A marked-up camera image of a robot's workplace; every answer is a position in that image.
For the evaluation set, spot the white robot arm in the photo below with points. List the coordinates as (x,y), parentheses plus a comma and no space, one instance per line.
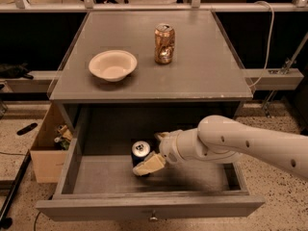
(221,140)

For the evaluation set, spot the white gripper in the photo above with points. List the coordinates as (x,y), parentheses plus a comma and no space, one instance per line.
(168,145)

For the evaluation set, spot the black bar on floor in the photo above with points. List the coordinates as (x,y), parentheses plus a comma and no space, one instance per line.
(11,186)

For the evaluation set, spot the black object at left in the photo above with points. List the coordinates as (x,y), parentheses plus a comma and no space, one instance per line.
(12,71)

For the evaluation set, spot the blue pepsi can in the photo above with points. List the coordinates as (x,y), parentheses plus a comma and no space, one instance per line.
(140,149)

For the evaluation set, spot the grey cabinet counter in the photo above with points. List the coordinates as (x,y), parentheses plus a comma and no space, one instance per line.
(203,69)

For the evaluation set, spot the black remote on floor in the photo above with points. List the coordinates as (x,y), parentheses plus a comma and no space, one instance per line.
(27,129)

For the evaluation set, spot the items inside cardboard box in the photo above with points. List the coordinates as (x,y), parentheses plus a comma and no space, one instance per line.
(63,137)

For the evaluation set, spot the metal rail frame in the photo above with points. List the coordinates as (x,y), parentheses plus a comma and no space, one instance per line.
(50,6)

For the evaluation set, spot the open grey top drawer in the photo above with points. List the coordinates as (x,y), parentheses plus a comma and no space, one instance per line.
(97,181)

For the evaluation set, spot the cardboard box on floor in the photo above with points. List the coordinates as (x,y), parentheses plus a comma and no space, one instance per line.
(47,157)

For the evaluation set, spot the white paper bowl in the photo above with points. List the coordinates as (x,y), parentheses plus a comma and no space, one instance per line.
(113,65)

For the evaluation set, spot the metal drawer knob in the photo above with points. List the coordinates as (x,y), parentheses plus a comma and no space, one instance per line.
(153,217)

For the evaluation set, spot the crushed gold soda can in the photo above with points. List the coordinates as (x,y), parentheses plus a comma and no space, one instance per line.
(164,43)

